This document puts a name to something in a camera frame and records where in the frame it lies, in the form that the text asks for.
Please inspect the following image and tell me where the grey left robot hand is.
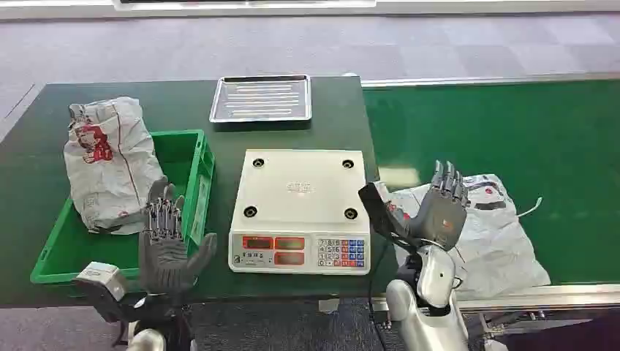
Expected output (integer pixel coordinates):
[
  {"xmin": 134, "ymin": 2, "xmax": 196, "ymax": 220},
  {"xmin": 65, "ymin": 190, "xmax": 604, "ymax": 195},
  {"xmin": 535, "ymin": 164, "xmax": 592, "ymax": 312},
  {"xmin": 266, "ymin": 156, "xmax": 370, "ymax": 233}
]
[{"xmin": 137, "ymin": 175, "xmax": 219, "ymax": 296}]

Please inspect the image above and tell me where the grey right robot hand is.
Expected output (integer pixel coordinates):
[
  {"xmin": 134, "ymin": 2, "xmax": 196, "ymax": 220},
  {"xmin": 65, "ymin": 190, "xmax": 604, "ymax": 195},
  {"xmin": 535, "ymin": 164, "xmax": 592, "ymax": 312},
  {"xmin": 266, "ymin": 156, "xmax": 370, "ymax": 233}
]
[{"xmin": 358, "ymin": 160, "xmax": 472, "ymax": 253}]

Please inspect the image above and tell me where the white parcel bag black label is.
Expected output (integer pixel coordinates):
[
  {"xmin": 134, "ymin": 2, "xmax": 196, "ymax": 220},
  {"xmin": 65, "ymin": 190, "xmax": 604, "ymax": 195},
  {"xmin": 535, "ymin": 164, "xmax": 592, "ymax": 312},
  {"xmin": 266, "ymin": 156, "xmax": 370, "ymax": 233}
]
[{"xmin": 375, "ymin": 173, "xmax": 552, "ymax": 301}]

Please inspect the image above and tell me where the green plastic crate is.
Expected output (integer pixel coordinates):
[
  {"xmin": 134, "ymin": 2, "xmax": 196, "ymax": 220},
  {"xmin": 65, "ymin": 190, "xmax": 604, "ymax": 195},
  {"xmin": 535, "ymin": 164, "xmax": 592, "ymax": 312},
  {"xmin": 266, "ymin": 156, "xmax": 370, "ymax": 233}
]
[{"xmin": 29, "ymin": 129, "xmax": 216, "ymax": 286}]

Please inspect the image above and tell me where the white parcel bag red print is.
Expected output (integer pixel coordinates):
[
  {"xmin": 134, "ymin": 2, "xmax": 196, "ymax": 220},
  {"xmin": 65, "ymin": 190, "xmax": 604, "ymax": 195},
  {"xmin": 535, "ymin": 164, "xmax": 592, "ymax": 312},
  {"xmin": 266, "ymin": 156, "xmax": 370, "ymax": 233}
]
[{"xmin": 63, "ymin": 97, "xmax": 166, "ymax": 236}]

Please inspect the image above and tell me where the green conveyor belt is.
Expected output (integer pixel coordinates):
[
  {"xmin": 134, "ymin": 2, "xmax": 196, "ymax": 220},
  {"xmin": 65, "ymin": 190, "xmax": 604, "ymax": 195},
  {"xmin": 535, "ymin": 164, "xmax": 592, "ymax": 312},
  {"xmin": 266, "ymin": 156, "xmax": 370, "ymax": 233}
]
[{"xmin": 361, "ymin": 72, "xmax": 620, "ymax": 312}]

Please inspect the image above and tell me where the white electronic weighing scale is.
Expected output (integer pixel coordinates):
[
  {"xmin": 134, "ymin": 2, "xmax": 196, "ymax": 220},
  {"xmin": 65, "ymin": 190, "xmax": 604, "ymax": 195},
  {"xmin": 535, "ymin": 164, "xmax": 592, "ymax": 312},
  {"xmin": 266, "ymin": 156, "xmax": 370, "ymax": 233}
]
[{"xmin": 227, "ymin": 148, "xmax": 372, "ymax": 276}]

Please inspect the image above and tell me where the steel tray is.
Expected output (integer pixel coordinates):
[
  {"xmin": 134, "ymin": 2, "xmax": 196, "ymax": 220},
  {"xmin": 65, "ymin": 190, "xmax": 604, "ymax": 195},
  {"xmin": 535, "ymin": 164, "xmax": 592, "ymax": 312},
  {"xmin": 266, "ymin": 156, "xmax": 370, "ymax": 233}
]
[{"xmin": 208, "ymin": 74, "xmax": 314, "ymax": 124}]

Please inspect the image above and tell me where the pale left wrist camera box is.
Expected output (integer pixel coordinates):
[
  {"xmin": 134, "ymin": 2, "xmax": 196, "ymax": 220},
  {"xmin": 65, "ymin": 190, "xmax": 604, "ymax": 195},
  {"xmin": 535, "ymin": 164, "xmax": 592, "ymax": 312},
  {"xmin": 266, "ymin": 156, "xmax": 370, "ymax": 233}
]
[{"xmin": 74, "ymin": 261, "xmax": 129, "ymax": 302}]

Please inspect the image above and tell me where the white strap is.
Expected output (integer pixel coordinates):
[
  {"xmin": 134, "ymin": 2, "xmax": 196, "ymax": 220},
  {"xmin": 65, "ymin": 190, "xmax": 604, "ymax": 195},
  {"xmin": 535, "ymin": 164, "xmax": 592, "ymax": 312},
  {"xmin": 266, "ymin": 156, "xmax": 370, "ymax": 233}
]
[{"xmin": 516, "ymin": 196, "xmax": 544, "ymax": 219}]

